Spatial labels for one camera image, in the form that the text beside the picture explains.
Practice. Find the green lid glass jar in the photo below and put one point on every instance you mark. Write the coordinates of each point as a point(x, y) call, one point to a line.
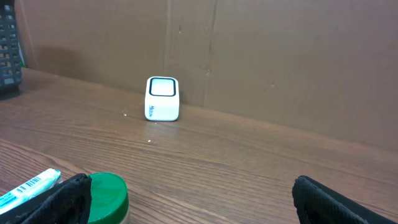
point(110, 201)

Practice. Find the white barcode scanner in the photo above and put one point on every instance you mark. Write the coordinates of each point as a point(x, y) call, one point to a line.
point(162, 100)

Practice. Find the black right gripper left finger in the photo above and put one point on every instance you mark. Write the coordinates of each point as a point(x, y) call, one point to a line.
point(68, 202)

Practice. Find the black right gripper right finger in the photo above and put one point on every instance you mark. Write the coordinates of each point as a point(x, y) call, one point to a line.
point(318, 204)

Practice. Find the dark grey plastic basket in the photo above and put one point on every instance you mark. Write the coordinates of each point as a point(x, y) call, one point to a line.
point(10, 57)

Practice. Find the teal Kleenex tissue pack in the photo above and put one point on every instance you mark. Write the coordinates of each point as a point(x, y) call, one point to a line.
point(30, 189)

